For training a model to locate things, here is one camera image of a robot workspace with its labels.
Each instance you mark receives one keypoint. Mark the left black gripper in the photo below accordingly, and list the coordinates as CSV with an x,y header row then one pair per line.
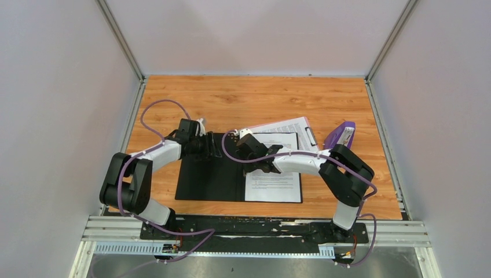
x,y
211,149

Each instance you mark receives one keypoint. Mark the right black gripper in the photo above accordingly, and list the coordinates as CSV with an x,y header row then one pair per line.
x,y
247,168

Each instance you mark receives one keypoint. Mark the red folder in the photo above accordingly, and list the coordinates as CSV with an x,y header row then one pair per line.
x,y
212,179

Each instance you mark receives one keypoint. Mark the printed paper sheet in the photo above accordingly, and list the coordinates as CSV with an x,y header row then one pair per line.
x,y
295,128
273,187

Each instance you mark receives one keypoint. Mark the pink clipboard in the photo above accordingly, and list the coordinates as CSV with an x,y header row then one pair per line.
x,y
311,134

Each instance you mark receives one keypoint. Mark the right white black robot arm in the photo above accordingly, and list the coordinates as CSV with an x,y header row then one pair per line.
x,y
346,175

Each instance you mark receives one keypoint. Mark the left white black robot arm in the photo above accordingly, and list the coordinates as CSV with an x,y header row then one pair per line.
x,y
127,183

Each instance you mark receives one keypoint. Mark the purple stapler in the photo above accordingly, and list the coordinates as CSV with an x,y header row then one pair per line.
x,y
343,134

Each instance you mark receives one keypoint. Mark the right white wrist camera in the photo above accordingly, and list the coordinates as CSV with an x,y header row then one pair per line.
x,y
243,132

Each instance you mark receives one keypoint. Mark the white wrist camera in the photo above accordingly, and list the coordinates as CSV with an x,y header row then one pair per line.
x,y
201,130
243,132

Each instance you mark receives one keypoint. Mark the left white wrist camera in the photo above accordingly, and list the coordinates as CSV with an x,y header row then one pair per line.
x,y
201,130

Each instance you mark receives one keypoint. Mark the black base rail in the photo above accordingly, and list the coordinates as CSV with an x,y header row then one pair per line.
x,y
220,236

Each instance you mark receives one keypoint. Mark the left aluminium corner post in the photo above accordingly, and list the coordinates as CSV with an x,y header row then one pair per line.
x,y
117,32

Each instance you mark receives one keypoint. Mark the aluminium corner post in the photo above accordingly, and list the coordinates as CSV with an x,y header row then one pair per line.
x,y
117,32
393,35

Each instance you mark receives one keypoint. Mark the right aluminium corner post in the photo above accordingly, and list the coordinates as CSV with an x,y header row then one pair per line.
x,y
393,35

